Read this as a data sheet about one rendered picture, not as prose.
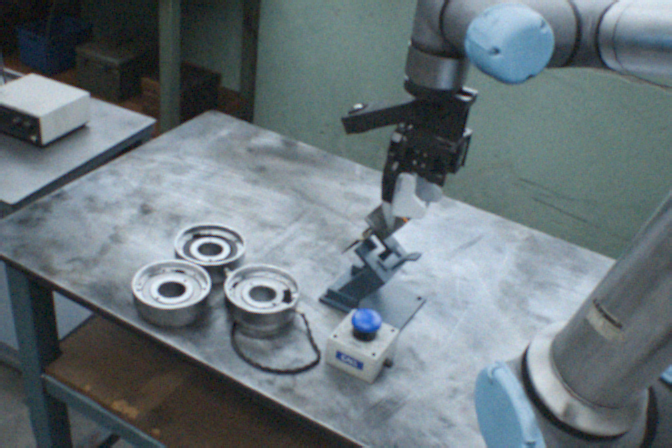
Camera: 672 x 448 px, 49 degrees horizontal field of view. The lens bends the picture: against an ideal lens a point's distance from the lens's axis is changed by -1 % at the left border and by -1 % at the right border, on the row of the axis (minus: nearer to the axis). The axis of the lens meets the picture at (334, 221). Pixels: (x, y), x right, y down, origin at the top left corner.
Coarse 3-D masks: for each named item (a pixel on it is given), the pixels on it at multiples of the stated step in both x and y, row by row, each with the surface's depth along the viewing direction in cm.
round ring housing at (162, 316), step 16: (144, 272) 104; (160, 272) 105; (176, 272) 106; (192, 272) 106; (160, 288) 103; (176, 288) 105; (192, 288) 103; (208, 288) 102; (144, 304) 98; (176, 304) 100; (192, 304) 99; (208, 304) 102; (160, 320) 99; (176, 320) 99; (192, 320) 101
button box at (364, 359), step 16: (336, 336) 96; (352, 336) 96; (368, 336) 96; (384, 336) 97; (336, 352) 96; (352, 352) 95; (368, 352) 94; (384, 352) 95; (336, 368) 97; (352, 368) 96; (368, 368) 94
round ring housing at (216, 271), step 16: (208, 224) 114; (176, 240) 110; (208, 240) 113; (240, 240) 113; (176, 256) 109; (208, 256) 114; (224, 256) 110; (240, 256) 109; (208, 272) 107; (224, 272) 108
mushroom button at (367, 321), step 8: (360, 312) 96; (368, 312) 96; (376, 312) 97; (352, 320) 95; (360, 320) 95; (368, 320) 95; (376, 320) 95; (360, 328) 94; (368, 328) 94; (376, 328) 94
